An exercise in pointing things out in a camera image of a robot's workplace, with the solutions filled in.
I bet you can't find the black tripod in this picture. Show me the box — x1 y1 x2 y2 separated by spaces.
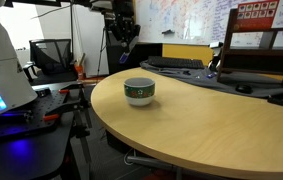
95 19 113 78

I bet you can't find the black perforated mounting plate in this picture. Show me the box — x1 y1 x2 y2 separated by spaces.
0 81 93 144

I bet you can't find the white marker with blue cap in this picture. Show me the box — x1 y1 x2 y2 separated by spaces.
118 35 139 65

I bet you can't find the black computer mouse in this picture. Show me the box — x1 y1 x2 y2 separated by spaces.
235 83 254 95

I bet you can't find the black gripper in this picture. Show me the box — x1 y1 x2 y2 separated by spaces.
104 0 142 48

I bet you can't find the black keyboard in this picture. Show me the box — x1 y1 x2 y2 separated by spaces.
146 55 206 70

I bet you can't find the orange handled clamp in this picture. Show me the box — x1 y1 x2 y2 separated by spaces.
58 87 82 95
42 99 92 123

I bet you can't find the white cup with green band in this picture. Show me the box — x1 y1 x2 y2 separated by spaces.
123 77 156 107

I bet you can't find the dark wooden shelf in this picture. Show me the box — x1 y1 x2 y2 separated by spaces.
216 7 283 88

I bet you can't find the orange container with tools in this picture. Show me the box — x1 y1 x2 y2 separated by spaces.
73 52 87 81

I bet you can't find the black mesh office chair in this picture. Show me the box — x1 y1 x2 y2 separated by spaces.
22 38 79 83

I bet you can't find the red poster with pictures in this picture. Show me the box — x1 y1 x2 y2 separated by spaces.
235 0 280 33

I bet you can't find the grey cloth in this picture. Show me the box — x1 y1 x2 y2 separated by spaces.
139 59 283 100

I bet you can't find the whiteboard with writing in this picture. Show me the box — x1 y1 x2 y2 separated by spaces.
134 0 283 48

